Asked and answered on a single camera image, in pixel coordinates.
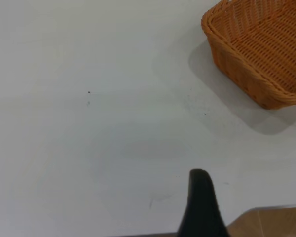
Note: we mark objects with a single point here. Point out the orange woven wicker basket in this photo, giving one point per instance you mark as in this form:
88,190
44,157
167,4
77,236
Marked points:
261,49

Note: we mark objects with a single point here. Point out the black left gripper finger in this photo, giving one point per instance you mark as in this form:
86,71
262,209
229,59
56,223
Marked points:
202,209

